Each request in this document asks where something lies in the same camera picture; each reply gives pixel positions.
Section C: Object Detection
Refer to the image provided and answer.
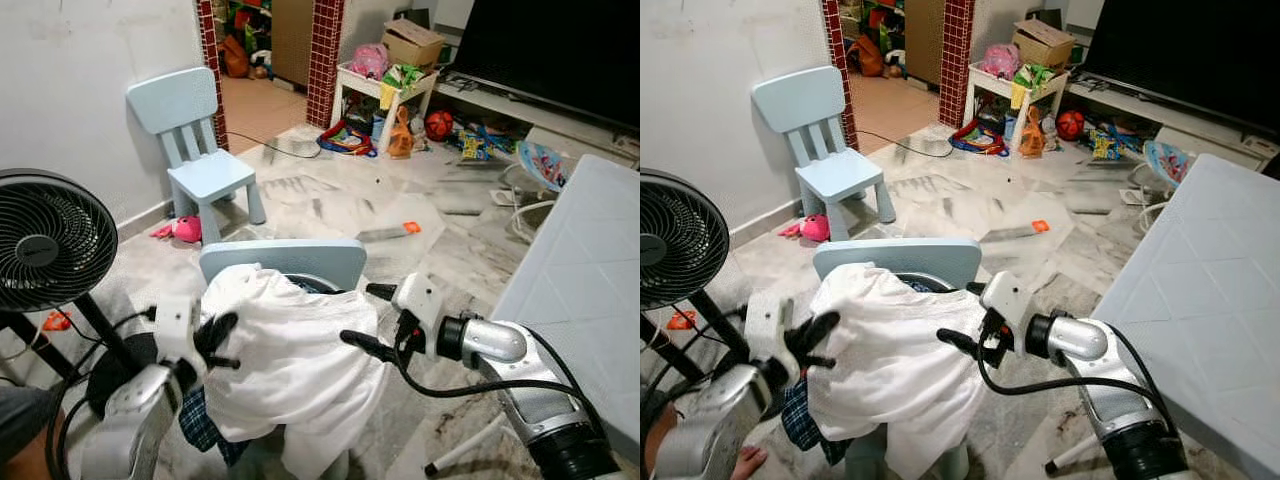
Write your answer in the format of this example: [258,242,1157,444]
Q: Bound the pink bag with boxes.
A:
[980,42,1023,79]
[347,42,391,79]

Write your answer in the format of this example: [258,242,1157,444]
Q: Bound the cardboard box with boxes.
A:
[382,18,448,71]
[1012,18,1078,71]

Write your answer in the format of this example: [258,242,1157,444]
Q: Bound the white side table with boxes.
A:
[965,62,1071,151]
[330,62,441,151]

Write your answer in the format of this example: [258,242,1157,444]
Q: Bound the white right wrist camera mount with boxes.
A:
[980,270,1036,356]
[390,273,446,356]

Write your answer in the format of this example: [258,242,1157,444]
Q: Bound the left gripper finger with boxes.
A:
[198,312,241,351]
[793,310,844,353]

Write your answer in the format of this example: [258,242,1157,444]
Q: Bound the green toy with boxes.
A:
[1012,65,1056,93]
[380,65,426,96]

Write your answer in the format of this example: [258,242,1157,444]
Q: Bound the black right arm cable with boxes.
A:
[395,330,601,441]
[975,330,1176,431]

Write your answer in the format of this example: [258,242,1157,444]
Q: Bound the white shirt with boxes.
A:
[805,262,1001,479]
[198,262,391,479]

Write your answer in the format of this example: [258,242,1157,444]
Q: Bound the black standing fan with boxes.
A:
[640,168,751,361]
[0,168,151,421]

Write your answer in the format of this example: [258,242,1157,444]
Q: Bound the pink toy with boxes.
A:
[150,215,203,244]
[780,213,831,243]

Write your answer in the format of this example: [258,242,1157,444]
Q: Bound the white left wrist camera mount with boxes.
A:
[740,292,801,366]
[150,296,206,366]

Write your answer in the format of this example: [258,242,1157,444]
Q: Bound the orange toy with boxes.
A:
[1020,105,1049,159]
[388,105,416,159]

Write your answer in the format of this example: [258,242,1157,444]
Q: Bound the light blue kids chair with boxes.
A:
[752,67,898,243]
[812,238,983,480]
[198,238,368,480]
[127,67,268,246]

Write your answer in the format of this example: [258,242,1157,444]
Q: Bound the white television stand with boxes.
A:
[1065,78,1280,171]
[440,75,640,166]

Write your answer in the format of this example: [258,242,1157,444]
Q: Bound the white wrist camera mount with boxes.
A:
[150,296,206,366]
[980,270,1036,356]
[740,292,801,366]
[390,273,446,356]

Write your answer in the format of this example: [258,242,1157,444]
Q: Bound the black television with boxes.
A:
[440,0,640,131]
[1075,0,1280,136]

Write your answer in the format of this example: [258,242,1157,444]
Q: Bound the colourful paddle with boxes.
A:
[1143,140,1193,186]
[515,140,573,193]

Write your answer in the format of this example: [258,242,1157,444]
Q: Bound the blue plaid cloth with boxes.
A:
[780,380,841,466]
[178,385,251,466]

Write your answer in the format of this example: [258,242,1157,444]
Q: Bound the white folding table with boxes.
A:
[425,153,640,476]
[1045,153,1280,479]

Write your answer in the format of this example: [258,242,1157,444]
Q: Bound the colourful hoops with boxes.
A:
[950,120,1011,156]
[318,120,379,158]

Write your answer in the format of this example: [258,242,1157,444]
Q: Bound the white stick orange tip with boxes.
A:
[355,220,423,244]
[980,220,1051,244]

